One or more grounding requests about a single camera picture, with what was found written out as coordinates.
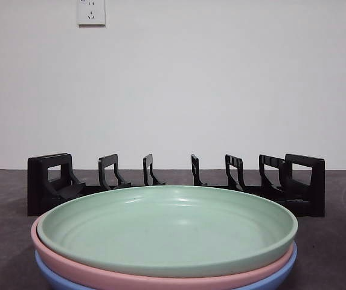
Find green round plate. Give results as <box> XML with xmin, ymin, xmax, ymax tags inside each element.
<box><xmin>36</xmin><ymin>184</ymin><xmax>300</xmax><ymax>278</ymax></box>

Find pink round plate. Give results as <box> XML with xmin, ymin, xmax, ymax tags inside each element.
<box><xmin>30</xmin><ymin>217</ymin><xmax>296</xmax><ymax>290</ymax></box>

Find blue round plate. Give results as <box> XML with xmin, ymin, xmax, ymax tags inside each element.
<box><xmin>34</xmin><ymin>244</ymin><xmax>299</xmax><ymax>290</ymax></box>

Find black plate rack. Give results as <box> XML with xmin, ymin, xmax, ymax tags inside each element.
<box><xmin>27</xmin><ymin>152</ymin><xmax>326</xmax><ymax>218</ymax></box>

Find white wall socket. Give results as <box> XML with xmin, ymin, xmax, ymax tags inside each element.
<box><xmin>77</xmin><ymin>0</ymin><xmax>106</xmax><ymax>27</ymax></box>

